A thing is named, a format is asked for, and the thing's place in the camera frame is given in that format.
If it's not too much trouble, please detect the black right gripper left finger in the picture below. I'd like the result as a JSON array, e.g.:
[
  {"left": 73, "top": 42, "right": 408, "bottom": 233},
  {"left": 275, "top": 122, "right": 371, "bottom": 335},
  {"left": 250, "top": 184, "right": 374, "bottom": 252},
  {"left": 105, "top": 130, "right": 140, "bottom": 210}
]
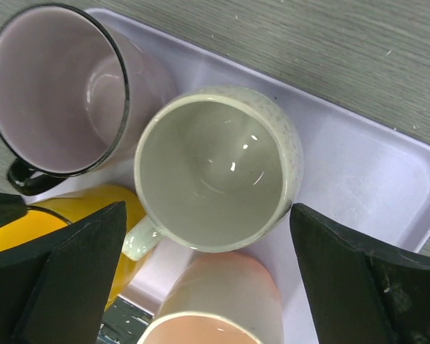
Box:
[{"left": 0, "top": 201, "right": 126, "bottom": 343}]

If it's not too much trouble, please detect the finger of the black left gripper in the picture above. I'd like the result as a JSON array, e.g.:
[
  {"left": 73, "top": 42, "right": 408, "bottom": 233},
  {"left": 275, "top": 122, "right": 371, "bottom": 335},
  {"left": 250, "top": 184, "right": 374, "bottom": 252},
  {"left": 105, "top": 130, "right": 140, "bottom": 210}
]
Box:
[{"left": 0, "top": 193, "right": 27, "bottom": 228}]

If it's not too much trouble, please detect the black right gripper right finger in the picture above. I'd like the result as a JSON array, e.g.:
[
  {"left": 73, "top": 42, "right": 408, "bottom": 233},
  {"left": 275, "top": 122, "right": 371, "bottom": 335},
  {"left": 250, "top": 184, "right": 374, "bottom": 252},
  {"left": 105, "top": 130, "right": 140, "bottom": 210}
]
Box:
[{"left": 290, "top": 204, "right": 430, "bottom": 343}]

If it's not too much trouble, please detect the yellow mug black handle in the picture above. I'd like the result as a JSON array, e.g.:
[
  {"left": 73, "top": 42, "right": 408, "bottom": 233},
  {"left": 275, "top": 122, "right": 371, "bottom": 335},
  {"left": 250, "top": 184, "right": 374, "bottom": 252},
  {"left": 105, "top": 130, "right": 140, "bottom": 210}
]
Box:
[{"left": 0, "top": 183, "right": 148, "bottom": 312}]

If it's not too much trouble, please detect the purple mug black handle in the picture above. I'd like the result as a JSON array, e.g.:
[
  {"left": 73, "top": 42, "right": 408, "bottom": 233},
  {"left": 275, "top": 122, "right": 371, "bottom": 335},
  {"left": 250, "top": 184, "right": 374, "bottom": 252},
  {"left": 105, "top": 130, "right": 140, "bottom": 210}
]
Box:
[{"left": 0, "top": 4, "right": 177, "bottom": 196}]

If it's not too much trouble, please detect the cream speckled mug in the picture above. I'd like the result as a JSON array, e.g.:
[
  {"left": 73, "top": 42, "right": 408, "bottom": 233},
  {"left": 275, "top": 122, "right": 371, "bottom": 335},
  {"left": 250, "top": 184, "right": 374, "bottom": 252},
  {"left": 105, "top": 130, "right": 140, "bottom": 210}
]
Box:
[{"left": 122, "top": 85, "right": 304, "bottom": 261}]

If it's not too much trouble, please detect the pink mug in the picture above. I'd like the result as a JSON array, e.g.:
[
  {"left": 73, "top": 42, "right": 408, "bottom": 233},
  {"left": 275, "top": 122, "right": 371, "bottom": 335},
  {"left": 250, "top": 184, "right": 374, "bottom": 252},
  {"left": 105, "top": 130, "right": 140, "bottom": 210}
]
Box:
[{"left": 139, "top": 252, "right": 285, "bottom": 343}]

